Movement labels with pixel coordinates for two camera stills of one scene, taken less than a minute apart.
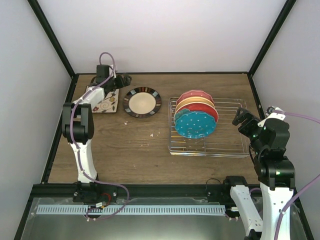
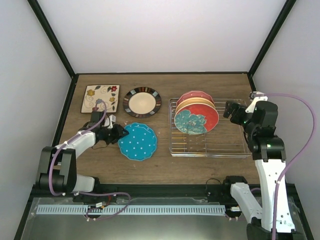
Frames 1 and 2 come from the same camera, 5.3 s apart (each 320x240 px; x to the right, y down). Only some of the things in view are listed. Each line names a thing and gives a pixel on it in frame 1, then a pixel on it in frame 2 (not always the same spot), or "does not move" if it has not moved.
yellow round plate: [195, 99] does not move
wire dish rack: [224, 141] does not move
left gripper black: [121, 84] → [119, 134]
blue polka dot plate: [195, 125] → [140, 144]
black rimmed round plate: [142, 102] does not move
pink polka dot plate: [195, 93] does not move
